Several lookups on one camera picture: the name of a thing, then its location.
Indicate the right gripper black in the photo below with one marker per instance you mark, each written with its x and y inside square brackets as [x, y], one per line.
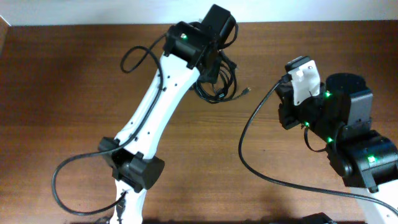
[285, 107]

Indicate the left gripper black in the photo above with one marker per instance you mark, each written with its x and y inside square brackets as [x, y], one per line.
[211, 74]

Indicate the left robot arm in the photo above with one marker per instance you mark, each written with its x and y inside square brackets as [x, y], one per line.
[192, 55]

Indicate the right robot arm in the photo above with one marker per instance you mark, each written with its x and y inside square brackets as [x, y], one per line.
[363, 158]

